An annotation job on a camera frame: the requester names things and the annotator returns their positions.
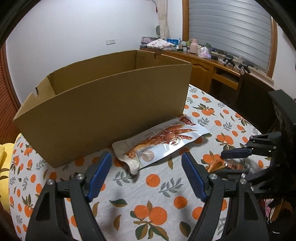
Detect wooden desk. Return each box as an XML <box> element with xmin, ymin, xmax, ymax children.
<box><xmin>139</xmin><ymin>46</ymin><xmax>275</xmax><ymax>96</ymax></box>

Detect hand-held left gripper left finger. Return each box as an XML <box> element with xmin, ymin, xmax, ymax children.
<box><xmin>25</xmin><ymin>151</ymin><xmax>113</xmax><ymax>241</ymax></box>

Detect pink plastic bag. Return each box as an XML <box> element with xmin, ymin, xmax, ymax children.
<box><xmin>199</xmin><ymin>46</ymin><xmax>212</xmax><ymax>58</ymax></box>

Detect white chicken feet snack packet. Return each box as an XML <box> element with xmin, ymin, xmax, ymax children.
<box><xmin>112</xmin><ymin>116</ymin><xmax>210</xmax><ymax>175</ymax></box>

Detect yellow pillow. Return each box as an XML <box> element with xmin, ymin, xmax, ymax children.
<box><xmin>0</xmin><ymin>142</ymin><xmax>16</xmax><ymax>214</ymax></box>

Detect dark chair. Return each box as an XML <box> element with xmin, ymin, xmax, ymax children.
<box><xmin>231</xmin><ymin>72</ymin><xmax>278</xmax><ymax>135</ymax></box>

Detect grey window blinds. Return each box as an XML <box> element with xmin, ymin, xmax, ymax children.
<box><xmin>188</xmin><ymin>0</ymin><xmax>272</xmax><ymax>75</ymax></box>

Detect orange fruit printed blanket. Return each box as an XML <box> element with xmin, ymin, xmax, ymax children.
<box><xmin>9</xmin><ymin>83</ymin><xmax>281</xmax><ymax>241</ymax></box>

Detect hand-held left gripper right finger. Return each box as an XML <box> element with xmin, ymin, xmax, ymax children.
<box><xmin>181</xmin><ymin>152</ymin><xmax>270</xmax><ymax>241</ymax></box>

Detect small orange snack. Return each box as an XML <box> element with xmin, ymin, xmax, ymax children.
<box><xmin>206</xmin><ymin>154</ymin><xmax>247</xmax><ymax>173</ymax></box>

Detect brown wooden wardrobe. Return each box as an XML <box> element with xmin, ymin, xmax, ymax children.
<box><xmin>0</xmin><ymin>44</ymin><xmax>21</xmax><ymax>145</ymax></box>

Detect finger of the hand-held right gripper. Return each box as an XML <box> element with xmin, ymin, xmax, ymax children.
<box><xmin>213</xmin><ymin>162</ymin><xmax>282</xmax><ymax>193</ymax></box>
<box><xmin>221</xmin><ymin>131</ymin><xmax>282</xmax><ymax>160</ymax></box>

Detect brown cardboard box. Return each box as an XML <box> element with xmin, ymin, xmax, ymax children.
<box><xmin>13</xmin><ymin>50</ymin><xmax>193</xmax><ymax>168</ymax></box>

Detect wooden window frame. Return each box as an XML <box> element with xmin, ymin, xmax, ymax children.
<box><xmin>181</xmin><ymin>0</ymin><xmax>278</xmax><ymax>85</ymax></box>

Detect floral curtain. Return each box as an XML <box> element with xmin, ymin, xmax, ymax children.
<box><xmin>155</xmin><ymin>0</ymin><xmax>171</xmax><ymax>41</ymax></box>

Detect pink floral cloth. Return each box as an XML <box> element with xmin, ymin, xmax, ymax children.
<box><xmin>147</xmin><ymin>39</ymin><xmax>175</xmax><ymax>50</ymax></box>

